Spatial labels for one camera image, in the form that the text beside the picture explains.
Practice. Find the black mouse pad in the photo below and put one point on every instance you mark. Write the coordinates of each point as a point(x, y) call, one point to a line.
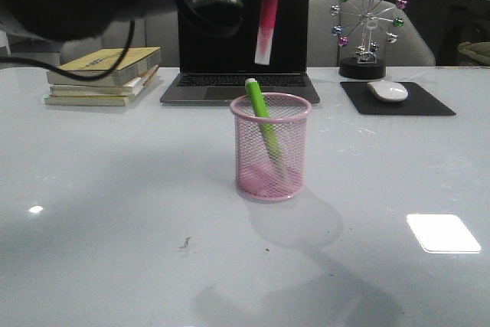
point(418, 103)

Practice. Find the olive cushion seat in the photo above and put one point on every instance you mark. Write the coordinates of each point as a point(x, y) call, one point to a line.
point(474, 54)

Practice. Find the bottom book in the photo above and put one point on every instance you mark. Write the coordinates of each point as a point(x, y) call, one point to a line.
point(88, 100)

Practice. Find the middle book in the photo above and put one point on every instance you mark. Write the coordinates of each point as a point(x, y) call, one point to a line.
point(132, 88)

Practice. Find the grey laptop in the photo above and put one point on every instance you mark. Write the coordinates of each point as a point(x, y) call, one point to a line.
point(213, 70)

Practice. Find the ferris wheel desk ornament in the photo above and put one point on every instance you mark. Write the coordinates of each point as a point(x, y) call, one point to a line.
point(359, 23)

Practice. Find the pink mesh pen holder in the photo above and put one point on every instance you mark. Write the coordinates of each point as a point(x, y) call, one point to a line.
point(255, 175)

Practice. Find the white computer mouse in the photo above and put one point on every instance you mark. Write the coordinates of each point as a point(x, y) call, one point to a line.
point(388, 91)

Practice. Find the pink marker pen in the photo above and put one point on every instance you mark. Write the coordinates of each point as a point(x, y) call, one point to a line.
point(265, 32)

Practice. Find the green marker pen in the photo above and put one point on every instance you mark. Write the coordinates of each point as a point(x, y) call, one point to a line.
point(260, 110)

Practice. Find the right grey armchair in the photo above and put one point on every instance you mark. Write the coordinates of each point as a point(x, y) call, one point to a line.
point(331, 39)

